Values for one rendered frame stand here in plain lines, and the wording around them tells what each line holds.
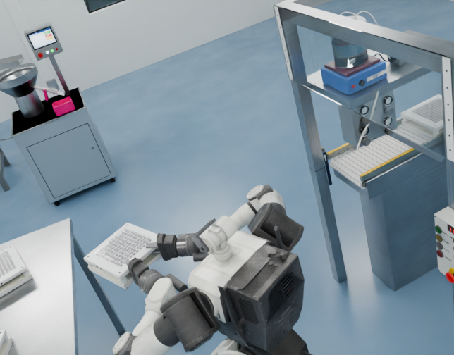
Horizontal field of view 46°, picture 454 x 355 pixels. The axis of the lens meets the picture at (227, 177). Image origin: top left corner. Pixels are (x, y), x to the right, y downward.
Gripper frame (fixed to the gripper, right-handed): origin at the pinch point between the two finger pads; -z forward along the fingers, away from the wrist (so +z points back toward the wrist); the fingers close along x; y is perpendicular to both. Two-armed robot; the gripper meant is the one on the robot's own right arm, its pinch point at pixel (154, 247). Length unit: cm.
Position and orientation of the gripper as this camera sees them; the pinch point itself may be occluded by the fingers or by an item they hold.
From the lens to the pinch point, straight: 215.2
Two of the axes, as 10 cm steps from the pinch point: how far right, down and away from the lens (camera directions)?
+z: 9.6, -1.1, -2.5
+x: 2.4, 8.0, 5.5
